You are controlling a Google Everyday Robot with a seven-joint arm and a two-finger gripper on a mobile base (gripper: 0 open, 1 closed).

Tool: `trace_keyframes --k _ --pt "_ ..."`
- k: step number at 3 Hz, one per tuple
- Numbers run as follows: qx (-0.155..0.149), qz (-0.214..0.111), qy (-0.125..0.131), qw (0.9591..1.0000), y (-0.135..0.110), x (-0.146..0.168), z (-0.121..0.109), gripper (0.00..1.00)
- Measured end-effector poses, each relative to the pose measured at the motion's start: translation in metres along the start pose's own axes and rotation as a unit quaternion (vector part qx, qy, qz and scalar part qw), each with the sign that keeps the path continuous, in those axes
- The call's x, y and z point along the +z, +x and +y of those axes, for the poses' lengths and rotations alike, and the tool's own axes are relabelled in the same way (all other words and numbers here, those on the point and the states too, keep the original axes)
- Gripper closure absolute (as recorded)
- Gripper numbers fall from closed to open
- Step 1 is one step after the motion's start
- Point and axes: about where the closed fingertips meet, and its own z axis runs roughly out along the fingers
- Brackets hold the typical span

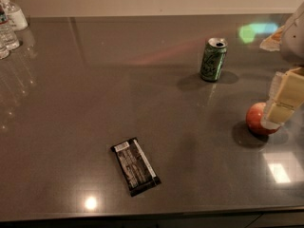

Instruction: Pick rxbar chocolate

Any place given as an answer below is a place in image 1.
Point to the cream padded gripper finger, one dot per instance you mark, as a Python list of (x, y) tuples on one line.
[(286, 95)]

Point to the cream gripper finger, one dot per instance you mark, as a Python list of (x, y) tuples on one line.
[(272, 42)]

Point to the black rxbar chocolate wrapper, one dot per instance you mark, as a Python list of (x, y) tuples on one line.
[(137, 170)]

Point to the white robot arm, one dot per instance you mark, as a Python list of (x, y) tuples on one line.
[(292, 39)]

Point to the red apple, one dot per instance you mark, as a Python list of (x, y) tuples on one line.
[(253, 120)]

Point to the green soda can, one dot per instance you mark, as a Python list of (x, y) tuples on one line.
[(213, 59)]

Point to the white pump sanitizer bottle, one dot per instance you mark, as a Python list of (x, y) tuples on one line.
[(15, 15)]

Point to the clear water bottle at edge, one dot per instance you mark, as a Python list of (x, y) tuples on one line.
[(4, 52)]

